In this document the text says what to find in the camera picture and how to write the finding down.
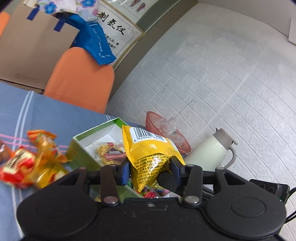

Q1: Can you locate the yellow snack bag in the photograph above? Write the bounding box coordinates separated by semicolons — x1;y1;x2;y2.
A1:
122;126;185;192

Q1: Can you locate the orange yellow snack packet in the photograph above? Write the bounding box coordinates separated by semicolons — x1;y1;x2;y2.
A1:
21;130;69;189

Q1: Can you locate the cookie snack packet in box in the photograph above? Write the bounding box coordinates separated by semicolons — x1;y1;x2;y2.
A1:
94;143;126;166

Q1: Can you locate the green white snack box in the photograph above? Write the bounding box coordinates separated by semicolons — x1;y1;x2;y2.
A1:
66;117;186;200

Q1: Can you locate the white kettle jug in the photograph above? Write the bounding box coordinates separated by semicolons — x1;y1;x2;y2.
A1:
184;128;237;171

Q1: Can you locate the red translucent bowl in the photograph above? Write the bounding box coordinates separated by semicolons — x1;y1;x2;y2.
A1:
145;111;191;154

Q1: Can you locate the red snack packet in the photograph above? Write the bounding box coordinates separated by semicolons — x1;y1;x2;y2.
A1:
1;141;35;189

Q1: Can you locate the right orange chair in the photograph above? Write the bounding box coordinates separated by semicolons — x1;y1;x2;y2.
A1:
44;47;115;113

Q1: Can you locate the orange chair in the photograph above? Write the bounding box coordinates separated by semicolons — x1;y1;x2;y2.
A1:
44;47;115;113
0;12;10;37

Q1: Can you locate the blue plastic bag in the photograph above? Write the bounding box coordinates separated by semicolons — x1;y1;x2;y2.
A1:
56;13;116;65

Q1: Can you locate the calligraphy poster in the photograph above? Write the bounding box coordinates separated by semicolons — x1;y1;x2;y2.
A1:
97;1;145;68

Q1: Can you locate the brown cardboard sheet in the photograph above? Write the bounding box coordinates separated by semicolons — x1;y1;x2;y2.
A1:
1;4;79;89

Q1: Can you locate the floral patterned bag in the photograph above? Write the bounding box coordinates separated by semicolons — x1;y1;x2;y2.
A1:
37;0;99;22

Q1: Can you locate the left orange chair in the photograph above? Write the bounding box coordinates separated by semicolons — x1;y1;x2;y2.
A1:
0;12;10;37

